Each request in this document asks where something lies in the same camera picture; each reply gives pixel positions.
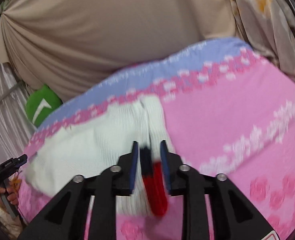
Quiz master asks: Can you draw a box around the cream sleeve forearm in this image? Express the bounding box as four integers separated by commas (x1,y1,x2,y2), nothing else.
0,207,23,239

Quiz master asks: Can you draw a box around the beige curtain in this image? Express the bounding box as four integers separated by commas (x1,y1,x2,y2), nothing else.
0,0,237,101

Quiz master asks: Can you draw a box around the person's left hand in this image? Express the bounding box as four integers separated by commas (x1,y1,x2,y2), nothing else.
0,183,20,209

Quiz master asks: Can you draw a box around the silver grey curtain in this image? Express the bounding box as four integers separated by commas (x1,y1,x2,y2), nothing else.
0,63,35,159

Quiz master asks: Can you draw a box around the white knit sweater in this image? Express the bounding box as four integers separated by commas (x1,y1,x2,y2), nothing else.
19,95,170,220

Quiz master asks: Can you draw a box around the green pillow with white mark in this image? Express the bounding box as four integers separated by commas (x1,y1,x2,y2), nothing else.
25,85,62,128

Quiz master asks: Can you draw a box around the floral beige quilt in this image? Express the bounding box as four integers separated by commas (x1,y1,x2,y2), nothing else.
230,0,295,81

